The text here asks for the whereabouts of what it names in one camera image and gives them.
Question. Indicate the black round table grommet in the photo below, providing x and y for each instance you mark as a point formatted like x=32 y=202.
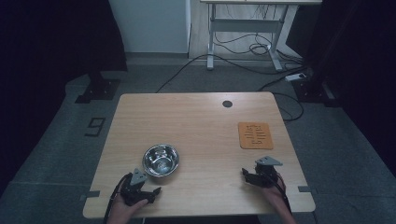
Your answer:
x=227 y=104

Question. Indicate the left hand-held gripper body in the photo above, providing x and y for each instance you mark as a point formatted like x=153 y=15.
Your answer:
x=134 y=190

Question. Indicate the orange square mat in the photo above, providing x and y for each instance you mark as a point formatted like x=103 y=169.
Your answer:
x=255 y=135

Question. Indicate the white desk frame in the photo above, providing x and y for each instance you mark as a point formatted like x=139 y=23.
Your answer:
x=249 y=25

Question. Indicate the person's left hand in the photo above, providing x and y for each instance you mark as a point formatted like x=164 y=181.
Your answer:
x=124 y=209

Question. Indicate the stainless steel bowl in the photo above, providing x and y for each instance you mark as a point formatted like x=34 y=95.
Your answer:
x=160 y=160

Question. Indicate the grey tape strip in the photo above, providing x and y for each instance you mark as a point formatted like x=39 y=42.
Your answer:
x=304 y=188

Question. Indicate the white partition panel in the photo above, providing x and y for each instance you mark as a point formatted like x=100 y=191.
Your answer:
x=149 y=25

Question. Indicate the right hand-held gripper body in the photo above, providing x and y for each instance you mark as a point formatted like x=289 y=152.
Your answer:
x=265 y=174

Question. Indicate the person's right hand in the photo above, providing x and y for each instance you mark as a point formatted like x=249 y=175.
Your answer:
x=275 y=193

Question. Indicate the black curtain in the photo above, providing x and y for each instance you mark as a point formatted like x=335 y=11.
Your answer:
x=361 y=62
x=46 y=46

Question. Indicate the white power strip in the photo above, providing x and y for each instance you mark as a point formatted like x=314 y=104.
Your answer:
x=295 y=76

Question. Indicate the black floor tape digit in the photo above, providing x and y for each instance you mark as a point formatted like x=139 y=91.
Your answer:
x=95 y=127

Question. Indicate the black stand base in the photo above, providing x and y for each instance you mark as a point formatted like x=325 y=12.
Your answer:
x=99 y=90
x=313 y=91

